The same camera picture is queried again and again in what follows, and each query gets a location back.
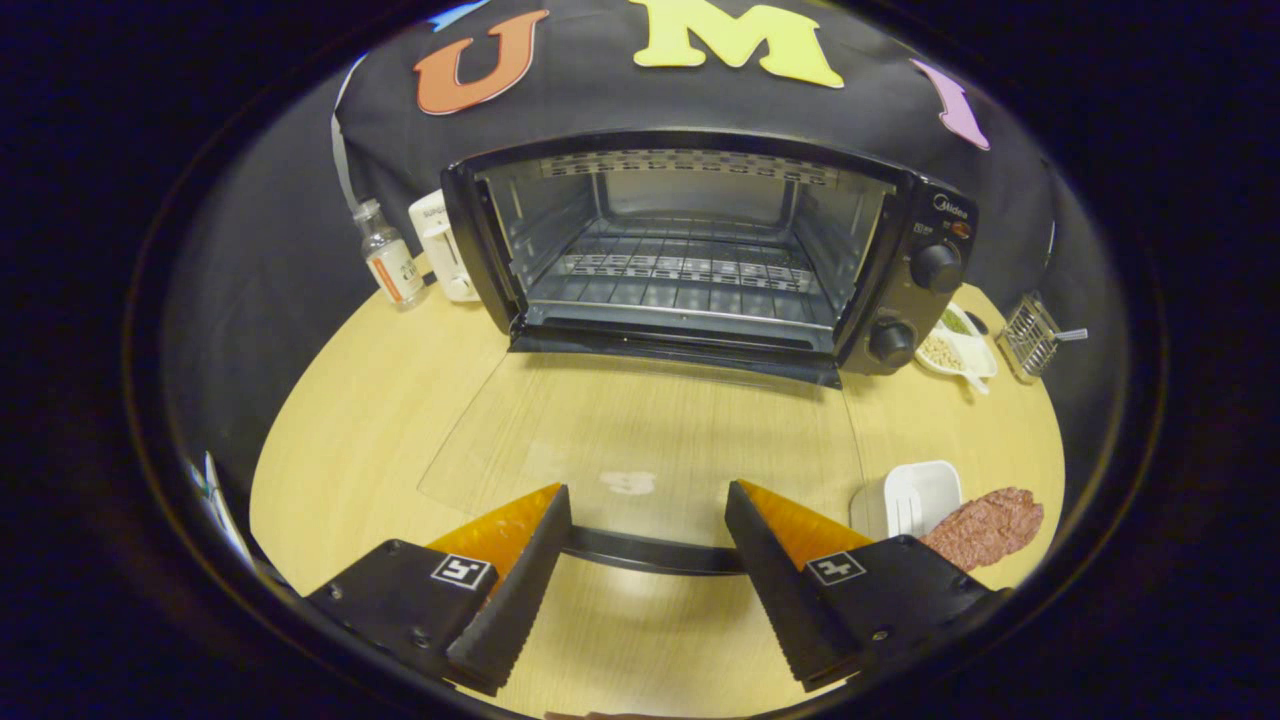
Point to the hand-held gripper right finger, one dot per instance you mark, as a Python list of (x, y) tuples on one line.
[(785, 590)]

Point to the black toaster oven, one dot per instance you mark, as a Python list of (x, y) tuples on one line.
[(905, 290)]

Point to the reddish-brown meat slice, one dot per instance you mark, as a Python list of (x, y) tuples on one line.
[(985, 528)]

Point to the small white rectangular plate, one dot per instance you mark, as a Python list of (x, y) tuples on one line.
[(920, 495)]

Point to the white divided dish with beans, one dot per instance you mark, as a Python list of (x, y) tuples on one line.
[(945, 350)]

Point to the small black round lid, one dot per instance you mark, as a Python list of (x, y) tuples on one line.
[(977, 323)]

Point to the white bread toaster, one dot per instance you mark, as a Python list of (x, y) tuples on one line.
[(440, 245)]

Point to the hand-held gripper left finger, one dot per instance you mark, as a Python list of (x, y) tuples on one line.
[(520, 590)]

